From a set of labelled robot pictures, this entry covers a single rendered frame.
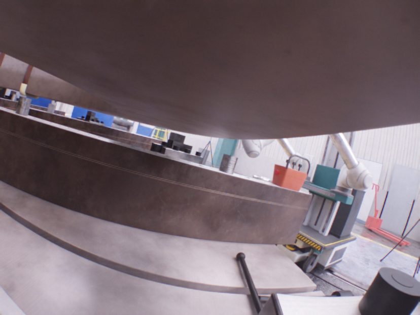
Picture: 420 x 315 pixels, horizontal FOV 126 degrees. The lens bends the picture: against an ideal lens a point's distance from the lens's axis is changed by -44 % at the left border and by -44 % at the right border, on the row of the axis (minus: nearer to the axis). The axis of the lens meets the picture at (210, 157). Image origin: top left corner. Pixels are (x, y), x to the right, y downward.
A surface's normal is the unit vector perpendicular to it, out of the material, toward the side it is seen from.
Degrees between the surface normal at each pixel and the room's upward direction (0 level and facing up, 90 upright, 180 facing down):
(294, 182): 97
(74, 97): 90
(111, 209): 90
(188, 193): 90
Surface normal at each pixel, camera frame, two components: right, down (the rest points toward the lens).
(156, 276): 0.12, 0.08
